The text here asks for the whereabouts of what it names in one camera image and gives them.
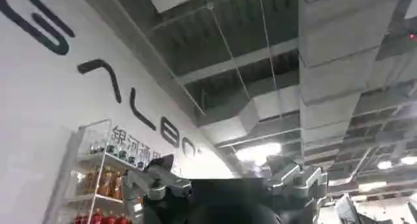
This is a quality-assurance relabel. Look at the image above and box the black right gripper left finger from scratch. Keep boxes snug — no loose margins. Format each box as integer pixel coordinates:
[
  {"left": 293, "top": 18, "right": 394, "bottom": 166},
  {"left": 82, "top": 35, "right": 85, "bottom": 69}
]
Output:
[{"left": 122, "top": 154, "right": 194, "bottom": 214}]

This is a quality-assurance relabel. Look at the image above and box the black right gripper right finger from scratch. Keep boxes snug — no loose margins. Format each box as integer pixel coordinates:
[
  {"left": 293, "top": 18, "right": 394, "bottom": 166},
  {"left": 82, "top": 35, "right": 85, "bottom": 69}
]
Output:
[{"left": 263, "top": 156, "right": 328, "bottom": 213}]

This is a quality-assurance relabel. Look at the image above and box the white shelf rack with bottles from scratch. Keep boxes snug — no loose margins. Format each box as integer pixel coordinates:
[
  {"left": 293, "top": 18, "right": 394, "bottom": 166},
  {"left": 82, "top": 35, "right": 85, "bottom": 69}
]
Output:
[{"left": 45, "top": 119, "right": 183, "bottom": 224}]

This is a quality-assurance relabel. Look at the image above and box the bright ceiling lamp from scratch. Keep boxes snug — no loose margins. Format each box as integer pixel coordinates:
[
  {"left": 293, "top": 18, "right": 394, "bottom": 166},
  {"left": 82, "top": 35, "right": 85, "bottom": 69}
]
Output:
[
  {"left": 399, "top": 155, "right": 417, "bottom": 166},
  {"left": 377, "top": 160, "right": 394, "bottom": 171},
  {"left": 235, "top": 142, "right": 283, "bottom": 166}
]

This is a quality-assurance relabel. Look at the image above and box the long ceiling light strip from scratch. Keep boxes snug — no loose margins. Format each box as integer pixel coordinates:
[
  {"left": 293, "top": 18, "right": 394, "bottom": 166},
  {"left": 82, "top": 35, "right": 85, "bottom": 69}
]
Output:
[{"left": 357, "top": 180, "right": 389, "bottom": 193}]

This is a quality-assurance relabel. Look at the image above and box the silver branch air duct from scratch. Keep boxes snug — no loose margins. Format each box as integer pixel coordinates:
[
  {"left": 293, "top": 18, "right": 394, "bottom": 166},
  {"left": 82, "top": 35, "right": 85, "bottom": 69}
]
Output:
[{"left": 197, "top": 84, "right": 301, "bottom": 145}]

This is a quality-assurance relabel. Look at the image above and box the large silver air duct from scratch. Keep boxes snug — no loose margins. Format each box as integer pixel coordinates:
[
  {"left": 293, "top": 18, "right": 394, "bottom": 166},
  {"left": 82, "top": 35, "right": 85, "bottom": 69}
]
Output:
[{"left": 296, "top": 0, "right": 408, "bottom": 173}]

